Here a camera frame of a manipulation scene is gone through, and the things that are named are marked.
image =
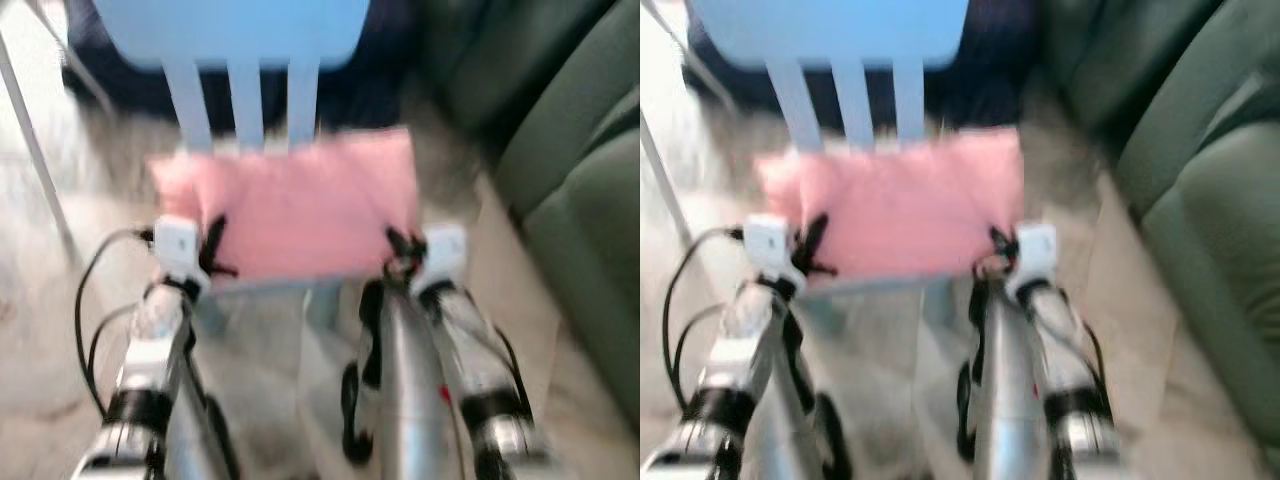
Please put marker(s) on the pink pillow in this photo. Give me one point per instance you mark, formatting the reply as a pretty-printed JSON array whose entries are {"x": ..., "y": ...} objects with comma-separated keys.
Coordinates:
[
  {"x": 900, "y": 205},
  {"x": 300, "y": 205}
]

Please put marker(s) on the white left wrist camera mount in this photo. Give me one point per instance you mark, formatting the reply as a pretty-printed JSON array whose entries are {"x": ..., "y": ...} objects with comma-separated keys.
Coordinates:
[
  {"x": 768, "y": 245},
  {"x": 176, "y": 245}
]

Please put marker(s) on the light blue wooden chair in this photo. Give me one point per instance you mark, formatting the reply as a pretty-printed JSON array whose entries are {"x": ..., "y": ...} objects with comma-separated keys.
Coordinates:
[
  {"x": 830, "y": 30},
  {"x": 230, "y": 30}
]

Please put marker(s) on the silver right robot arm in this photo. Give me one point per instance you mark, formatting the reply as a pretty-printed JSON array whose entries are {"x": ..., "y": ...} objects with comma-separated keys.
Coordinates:
[
  {"x": 1010, "y": 390},
  {"x": 415, "y": 390}
]

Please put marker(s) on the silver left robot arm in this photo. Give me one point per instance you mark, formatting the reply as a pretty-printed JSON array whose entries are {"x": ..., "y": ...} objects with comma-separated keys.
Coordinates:
[
  {"x": 160, "y": 380},
  {"x": 745, "y": 390}
]

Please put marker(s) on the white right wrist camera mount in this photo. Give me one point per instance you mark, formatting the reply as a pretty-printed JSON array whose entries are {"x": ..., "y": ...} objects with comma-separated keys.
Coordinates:
[
  {"x": 1035, "y": 252},
  {"x": 445, "y": 252}
]

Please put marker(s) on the dark green sofa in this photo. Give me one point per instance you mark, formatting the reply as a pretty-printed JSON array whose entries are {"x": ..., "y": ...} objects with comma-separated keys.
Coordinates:
[
  {"x": 585, "y": 210},
  {"x": 1210, "y": 200}
]

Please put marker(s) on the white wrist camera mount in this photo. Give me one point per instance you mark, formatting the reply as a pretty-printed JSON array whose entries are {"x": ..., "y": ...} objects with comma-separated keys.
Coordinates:
[
  {"x": 768, "y": 245},
  {"x": 1035, "y": 252},
  {"x": 445, "y": 252},
  {"x": 176, "y": 245}
]

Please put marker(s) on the white metal pole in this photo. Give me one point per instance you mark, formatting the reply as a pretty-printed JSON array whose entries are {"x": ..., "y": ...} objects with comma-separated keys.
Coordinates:
[
  {"x": 665, "y": 185},
  {"x": 35, "y": 150}
]

